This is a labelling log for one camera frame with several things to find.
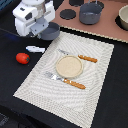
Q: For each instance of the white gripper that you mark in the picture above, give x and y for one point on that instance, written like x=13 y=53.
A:
x=31 y=18

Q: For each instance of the white fish toy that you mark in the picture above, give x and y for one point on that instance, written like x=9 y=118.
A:
x=35 y=49

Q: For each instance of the grey frying pan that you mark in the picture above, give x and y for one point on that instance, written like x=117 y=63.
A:
x=51 y=32

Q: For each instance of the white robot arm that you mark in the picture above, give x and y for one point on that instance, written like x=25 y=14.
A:
x=33 y=1

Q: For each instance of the red tomato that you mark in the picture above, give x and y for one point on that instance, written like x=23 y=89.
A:
x=22 y=58

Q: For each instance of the grey cooking pot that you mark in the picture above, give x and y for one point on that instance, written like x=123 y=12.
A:
x=90 y=13

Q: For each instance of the round beige plate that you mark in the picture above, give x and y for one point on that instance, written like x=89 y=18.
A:
x=69 y=66

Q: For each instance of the beige bowl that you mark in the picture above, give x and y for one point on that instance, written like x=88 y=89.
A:
x=123 y=14

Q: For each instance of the wooden handled fork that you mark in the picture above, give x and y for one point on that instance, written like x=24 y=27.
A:
x=55 y=77

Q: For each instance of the wooden handled knife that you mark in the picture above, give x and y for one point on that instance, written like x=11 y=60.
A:
x=80 y=56

